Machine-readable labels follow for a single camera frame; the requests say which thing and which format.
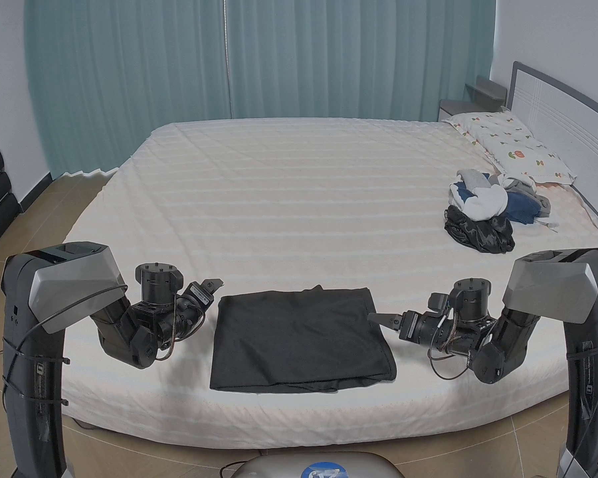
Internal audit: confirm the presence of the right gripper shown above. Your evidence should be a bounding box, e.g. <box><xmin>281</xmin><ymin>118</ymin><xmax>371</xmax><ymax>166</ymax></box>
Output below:
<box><xmin>367</xmin><ymin>309</ymin><xmax>455</xmax><ymax>353</ymax></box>

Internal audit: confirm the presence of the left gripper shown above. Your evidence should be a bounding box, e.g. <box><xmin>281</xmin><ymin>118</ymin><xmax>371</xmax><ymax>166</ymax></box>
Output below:
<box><xmin>172</xmin><ymin>277</ymin><xmax>225</xmax><ymax>340</ymax></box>

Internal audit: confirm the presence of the black T-shirt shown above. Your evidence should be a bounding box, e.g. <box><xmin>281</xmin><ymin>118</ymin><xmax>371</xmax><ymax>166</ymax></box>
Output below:
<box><xmin>209</xmin><ymin>285</ymin><xmax>397</xmax><ymax>395</ymax></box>

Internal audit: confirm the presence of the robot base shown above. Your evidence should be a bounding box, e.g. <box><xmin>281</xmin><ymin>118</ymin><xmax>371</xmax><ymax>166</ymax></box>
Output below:
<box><xmin>239</xmin><ymin>452</ymin><xmax>399</xmax><ymax>478</ymax></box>

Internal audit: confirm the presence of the bed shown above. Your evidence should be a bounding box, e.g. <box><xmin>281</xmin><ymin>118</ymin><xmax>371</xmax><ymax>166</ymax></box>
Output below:
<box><xmin>59</xmin><ymin>60</ymin><xmax>598</xmax><ymax>452</ymax></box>

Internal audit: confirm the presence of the pile of clothes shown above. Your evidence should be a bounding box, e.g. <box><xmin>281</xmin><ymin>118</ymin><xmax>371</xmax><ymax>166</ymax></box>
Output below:
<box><xmin>447</xmin><ymin>168</ymin><xmax>560</xmax><ymax>233</ymax></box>

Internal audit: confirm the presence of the black shiny garment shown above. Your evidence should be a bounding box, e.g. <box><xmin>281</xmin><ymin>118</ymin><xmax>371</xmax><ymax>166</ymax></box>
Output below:
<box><xmin>444</xmin><ymin>204</ymin><xmax>515</xmax><ymax>255</ymax></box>

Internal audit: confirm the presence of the white printed pillow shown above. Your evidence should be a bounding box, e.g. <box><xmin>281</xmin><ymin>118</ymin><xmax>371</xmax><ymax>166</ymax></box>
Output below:
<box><xmin>441</xmin><ymin>112</ymin><xmax>578</xmax><ymax>186</ymax></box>

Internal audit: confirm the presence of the blue-green curtain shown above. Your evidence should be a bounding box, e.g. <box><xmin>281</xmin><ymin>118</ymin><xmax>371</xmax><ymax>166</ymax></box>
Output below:
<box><xmin>24</xmin><ymin>0</ymin><xmax>230</xmax><ymax>177</ymax></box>
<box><xmin>224</xmin><ymin>0</ymin><xmax>496</xmax><ymax>122</ymax></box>

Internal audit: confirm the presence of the grey bedside table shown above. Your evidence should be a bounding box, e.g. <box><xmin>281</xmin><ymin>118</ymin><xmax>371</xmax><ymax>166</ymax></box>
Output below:
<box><xmin>439</xmin><ymin>77</ymin><xmax>508</xmax><ymax>122</ymax></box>

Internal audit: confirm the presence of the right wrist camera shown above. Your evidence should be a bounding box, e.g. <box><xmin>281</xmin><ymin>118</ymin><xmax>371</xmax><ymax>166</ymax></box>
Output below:
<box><xmin>427</xmin><ymin>292</ymin><xmax>449</xmax><ymax>318</ymax></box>

